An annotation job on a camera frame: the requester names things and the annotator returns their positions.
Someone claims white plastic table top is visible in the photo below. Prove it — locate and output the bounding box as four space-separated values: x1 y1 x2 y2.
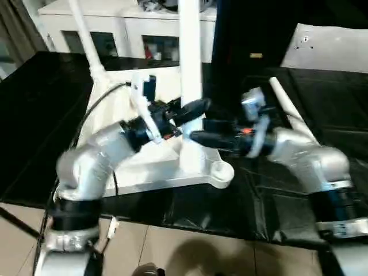
57 68 235 199

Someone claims white sideboard cabinet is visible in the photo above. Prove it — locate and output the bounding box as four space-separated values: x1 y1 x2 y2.
39 2 218 66

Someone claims black cabinet with gold label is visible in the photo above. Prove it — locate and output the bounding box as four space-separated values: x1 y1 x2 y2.
212 0 297 68

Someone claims black table mat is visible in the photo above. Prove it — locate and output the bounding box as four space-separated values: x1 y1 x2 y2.
0 51 368 248

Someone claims grey curtain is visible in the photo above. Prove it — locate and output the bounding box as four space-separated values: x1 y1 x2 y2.
0 0 49 78

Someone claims black stand leg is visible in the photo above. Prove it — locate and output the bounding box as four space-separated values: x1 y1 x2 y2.
0 206 41 239

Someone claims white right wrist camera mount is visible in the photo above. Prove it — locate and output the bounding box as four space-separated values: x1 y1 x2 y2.
240 87 271 158

